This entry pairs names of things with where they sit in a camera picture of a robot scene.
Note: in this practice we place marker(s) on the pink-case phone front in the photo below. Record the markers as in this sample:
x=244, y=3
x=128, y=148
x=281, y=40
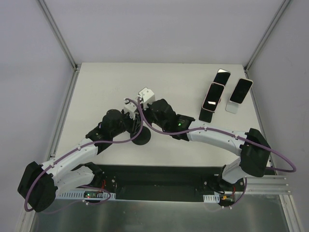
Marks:
x=213, y=97

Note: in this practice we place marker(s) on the left aluminium frame post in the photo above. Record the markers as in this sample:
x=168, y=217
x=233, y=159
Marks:
x=56, y=32

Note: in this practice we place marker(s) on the left white cable duct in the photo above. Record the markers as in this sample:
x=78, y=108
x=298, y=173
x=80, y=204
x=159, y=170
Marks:
x=89, y=195

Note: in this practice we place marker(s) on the right aluminium table rail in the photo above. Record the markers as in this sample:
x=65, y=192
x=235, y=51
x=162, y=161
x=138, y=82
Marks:
x=257, y=111

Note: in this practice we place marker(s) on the white cable duct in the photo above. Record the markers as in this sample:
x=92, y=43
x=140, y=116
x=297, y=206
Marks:
x=215, y=198
x=89, y=195

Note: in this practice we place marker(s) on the rear silver-edged phone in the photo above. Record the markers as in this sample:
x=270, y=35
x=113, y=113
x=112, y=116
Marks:
x=222, y=77

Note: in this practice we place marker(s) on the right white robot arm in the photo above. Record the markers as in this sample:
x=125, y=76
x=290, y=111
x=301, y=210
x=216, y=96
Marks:
x=250, y=147

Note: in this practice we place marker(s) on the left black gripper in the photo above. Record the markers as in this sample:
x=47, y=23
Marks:
x=134, y=123

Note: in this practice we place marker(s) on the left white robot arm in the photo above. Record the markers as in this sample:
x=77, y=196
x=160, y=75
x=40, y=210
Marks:
x=41, y=183

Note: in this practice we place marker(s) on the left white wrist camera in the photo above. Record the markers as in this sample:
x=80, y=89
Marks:
x=130, y=108

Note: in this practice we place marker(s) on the white phone stand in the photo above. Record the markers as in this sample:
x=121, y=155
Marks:
x=232, y=107

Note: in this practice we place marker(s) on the pink-case phone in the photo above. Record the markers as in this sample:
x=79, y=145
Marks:
x=241, y=90
x=213, y=97

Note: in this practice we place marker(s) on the right white cable duct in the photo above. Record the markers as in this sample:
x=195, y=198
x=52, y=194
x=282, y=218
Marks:
x=215, y=198

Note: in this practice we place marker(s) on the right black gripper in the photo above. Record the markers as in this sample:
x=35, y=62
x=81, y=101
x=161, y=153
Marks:
x=147, y=110

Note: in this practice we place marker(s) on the right aluminium frame post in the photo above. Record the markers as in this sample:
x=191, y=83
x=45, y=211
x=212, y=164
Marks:
x=268, y=32

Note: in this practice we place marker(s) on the black phone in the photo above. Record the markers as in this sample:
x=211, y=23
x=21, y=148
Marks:
x=205, y=115

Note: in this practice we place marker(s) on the black round-base phone stand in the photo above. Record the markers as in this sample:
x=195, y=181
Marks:
x=143, y=137

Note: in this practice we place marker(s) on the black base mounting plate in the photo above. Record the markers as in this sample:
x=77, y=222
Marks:
x=164, y=183

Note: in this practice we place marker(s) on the aluminium frame post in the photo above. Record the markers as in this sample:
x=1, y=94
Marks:
x=268, y=32
x=56, y=32

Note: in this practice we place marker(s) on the right pink-case phone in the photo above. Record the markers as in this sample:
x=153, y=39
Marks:
x=241, y=90

